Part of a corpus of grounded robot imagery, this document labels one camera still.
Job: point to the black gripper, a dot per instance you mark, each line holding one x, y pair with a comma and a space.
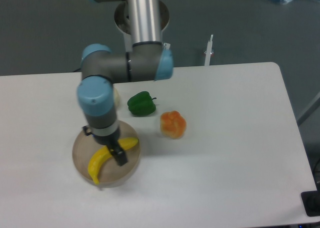
110, 139

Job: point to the yellow toy banana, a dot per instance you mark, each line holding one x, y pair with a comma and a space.
102, 167

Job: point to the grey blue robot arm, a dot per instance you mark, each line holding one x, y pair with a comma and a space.
101, 69

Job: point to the beige round plate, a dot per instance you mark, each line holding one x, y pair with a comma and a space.
85, 146

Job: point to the white toy garlic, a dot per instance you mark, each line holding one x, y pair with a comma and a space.
116, 97

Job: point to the green toy bell pepper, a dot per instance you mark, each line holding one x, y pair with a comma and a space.
141, 104

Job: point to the orange toy bread roll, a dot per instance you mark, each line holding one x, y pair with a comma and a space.
172, 124

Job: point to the black device at edge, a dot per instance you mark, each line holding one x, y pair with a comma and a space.
311, 203

